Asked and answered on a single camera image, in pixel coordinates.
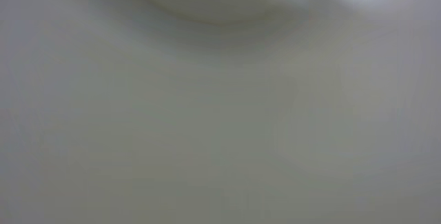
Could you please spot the beige plastic bowl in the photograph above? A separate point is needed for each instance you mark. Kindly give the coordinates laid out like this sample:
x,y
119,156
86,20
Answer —
x,y
114,112

